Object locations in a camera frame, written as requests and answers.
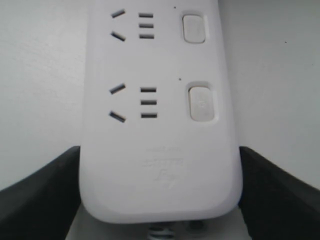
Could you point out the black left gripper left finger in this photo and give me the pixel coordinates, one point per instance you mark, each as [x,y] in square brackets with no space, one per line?
[43,205]

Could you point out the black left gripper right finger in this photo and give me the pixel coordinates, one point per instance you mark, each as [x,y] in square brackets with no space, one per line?
[276,205]

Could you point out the white five-socket power strip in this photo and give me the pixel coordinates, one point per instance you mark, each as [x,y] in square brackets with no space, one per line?
[158,135]

